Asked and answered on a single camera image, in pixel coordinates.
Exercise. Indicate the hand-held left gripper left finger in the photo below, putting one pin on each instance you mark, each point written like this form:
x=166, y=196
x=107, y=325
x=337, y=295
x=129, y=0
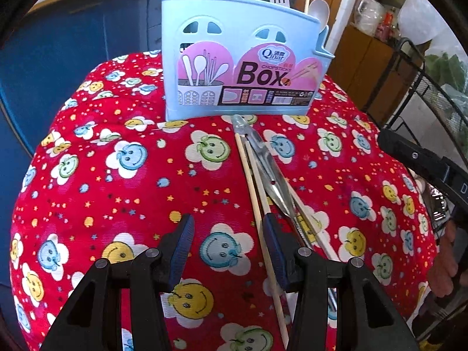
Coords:
x=182, y=248

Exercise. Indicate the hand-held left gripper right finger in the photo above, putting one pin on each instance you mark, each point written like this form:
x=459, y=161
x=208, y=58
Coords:
x=275, y=254

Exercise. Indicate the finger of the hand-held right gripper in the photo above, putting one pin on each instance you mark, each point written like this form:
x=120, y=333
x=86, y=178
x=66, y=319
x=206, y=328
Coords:
x=413, y=153

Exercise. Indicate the long wooden chopstick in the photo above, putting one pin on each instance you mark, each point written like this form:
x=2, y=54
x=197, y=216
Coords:
x=256, y=212

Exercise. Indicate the light blue utensil holder box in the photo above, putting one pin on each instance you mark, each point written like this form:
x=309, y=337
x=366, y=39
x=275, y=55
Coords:
x=219, y=44

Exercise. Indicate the person's right hand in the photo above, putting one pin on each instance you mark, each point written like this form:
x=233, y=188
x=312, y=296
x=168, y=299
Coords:
x=448, y=263

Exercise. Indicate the steel table knife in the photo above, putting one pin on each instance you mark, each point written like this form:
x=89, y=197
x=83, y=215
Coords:
x=279, y=195

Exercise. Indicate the green leafy vegetables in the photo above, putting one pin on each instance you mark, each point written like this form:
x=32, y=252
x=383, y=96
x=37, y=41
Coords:
x=446, y=71

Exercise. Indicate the wooden side cabinet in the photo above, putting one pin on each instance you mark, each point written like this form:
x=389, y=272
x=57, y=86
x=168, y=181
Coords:
x=358, y=65

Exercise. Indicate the red smiley tablecloth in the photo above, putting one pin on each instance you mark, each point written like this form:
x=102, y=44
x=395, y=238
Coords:
x=109, y=172

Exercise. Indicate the red packets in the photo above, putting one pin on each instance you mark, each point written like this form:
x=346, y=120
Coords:
x=387, y=25

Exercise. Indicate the white plastic jug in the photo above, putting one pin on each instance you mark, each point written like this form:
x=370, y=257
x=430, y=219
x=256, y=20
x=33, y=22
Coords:
x=367, y=12

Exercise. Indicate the white plastic spoon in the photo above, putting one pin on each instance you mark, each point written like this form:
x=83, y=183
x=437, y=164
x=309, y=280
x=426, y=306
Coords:
x=319, y=11

